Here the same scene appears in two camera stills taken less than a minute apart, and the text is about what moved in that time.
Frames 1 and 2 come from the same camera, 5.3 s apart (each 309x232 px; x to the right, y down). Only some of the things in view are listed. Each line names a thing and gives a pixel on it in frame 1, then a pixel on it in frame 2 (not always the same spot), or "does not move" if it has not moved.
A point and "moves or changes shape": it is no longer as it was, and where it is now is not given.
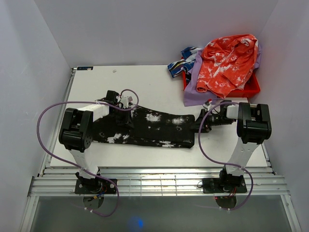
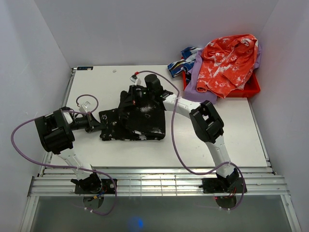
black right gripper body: (211, 120) -> (137, 96)
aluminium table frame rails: (60, 181) does not move
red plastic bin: (252, 87) does not move
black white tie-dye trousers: (147, 127) moves or changes shape
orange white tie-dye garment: (226, 64) does not move
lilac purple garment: (191, 96) does not move
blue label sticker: (84, 68) does not move
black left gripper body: (121, 117) -> (86, 122)
